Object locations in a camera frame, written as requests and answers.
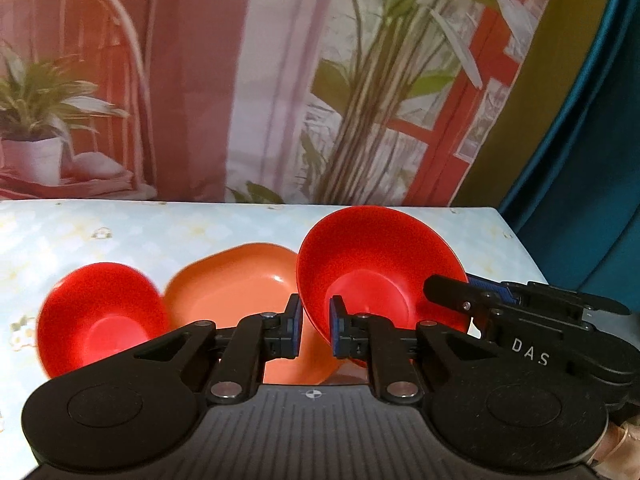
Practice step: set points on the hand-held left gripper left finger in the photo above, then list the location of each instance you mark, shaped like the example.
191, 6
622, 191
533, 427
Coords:
294, 321

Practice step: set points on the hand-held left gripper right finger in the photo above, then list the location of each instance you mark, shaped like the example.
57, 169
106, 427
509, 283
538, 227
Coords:
336, 326

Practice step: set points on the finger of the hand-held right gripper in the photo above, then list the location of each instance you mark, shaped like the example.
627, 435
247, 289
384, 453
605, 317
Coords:
550, 296
452, 294

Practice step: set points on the large red bowl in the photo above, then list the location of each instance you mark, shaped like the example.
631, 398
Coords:
372, 265

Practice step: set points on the person's right hand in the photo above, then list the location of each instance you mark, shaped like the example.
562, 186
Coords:
622, 437

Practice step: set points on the orange plate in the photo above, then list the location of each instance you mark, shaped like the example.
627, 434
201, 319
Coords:
235, 285

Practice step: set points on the teal curtain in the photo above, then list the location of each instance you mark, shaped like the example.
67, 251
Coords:
590, 150

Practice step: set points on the pale floral tablecloth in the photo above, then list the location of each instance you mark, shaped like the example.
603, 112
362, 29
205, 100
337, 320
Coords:
125, 232

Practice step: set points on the small red bowl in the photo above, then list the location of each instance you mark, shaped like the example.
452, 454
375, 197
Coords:
97, 317

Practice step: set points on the printed backdrop cloth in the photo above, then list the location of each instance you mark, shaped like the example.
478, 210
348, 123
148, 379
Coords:
280, 80

